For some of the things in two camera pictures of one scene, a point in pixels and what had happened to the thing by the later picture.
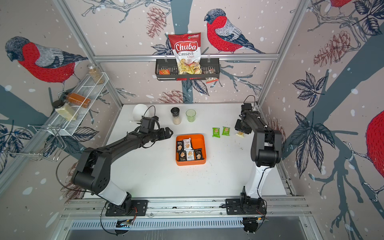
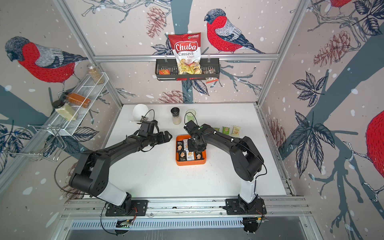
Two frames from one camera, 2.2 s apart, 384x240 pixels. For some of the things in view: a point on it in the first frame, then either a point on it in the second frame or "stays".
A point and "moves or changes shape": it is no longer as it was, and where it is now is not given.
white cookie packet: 187,144 stays
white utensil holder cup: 139,110 stays
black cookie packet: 199,154 stays
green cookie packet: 226,131 stays
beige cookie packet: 240,134 moves or changes shape
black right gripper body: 240,126 → 192,147
